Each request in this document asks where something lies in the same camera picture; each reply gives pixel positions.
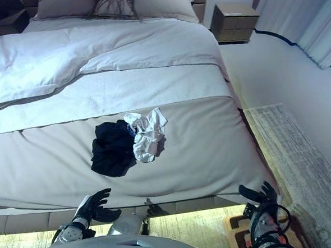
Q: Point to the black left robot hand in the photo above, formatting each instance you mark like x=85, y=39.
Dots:
x=93, y=206

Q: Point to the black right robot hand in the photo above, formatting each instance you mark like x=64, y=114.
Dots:
x=265, y=197

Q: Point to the black garment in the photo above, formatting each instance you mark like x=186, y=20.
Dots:
x=110, y=151

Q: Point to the white garment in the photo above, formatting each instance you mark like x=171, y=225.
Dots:
x=150, y=140

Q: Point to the brown wicker basket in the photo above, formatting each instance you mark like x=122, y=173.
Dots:
x=299, y=239

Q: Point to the silver left robot leg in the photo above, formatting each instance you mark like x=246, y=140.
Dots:
x=125, y=224

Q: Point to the grey streaked area rug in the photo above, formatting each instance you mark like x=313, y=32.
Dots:
x=293, y=154

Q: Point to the white textured blanket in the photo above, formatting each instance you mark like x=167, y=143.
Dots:
x=128, y=90

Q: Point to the white smooth duvet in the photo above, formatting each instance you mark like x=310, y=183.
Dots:
x=117, y=42

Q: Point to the brown wooden nightstand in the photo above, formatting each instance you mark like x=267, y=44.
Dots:
x=233, y=24

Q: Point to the white curtain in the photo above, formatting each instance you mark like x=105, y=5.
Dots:
x=314, y=26

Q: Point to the grey patterned cushion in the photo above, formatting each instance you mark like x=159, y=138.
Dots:
x=113, y=4

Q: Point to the beige pillow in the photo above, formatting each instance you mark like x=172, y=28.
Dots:
x=63, y=1
x=167, y=6

